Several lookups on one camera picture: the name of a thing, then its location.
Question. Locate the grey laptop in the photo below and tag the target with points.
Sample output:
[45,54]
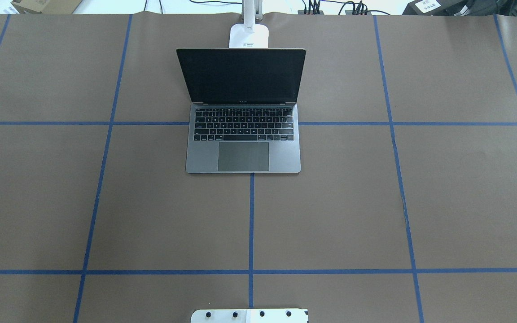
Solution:
[244,114]

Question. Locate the white desk lamp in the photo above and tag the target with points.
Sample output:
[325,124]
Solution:
[249,33]

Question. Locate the left black usb hub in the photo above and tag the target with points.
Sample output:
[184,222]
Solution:
[311,8]

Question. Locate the black usb hub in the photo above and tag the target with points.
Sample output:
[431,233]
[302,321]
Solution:
[311,8]
[358,8]

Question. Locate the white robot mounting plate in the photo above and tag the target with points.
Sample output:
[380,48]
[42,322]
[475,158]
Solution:
[264,315]

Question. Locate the right black usb hub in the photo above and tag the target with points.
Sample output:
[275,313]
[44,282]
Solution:
[358,8]

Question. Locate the black device with label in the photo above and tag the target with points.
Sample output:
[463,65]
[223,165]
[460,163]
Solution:
[459,8]

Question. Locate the cardboard box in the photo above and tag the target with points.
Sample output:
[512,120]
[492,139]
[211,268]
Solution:
[46,6]

